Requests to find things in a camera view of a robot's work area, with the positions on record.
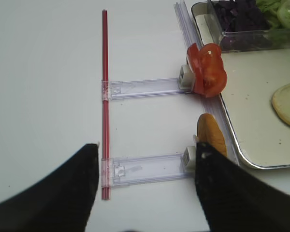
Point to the clear plastic salad box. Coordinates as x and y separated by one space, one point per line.
245 40

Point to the bun bottom on tray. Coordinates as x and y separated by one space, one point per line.
281 103

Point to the right tomato slice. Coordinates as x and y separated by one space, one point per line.
214 75

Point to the left tomato slice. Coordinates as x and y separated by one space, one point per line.
195 66

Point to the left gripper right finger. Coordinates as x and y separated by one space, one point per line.
234 200

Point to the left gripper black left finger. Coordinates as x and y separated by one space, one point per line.
61 202

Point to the upright bun half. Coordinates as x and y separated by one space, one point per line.
210 135

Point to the white metal tray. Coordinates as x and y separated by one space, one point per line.
262 139

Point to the tomato slice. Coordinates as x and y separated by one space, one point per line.
214 75
195 66

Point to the left long clear rail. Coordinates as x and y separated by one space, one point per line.
213 105

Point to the white pusher block bun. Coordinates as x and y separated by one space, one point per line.
189 158

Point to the upper left clear rail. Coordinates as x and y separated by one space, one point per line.
119 90

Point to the shredded purple cabbage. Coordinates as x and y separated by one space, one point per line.
240 15

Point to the lower left clear rail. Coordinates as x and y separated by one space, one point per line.
118 172

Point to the green lettuce in box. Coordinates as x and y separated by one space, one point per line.
276 13

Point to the white pusher block tomato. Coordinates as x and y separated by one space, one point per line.
186 78

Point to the left red rod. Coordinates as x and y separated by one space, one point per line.
105 111

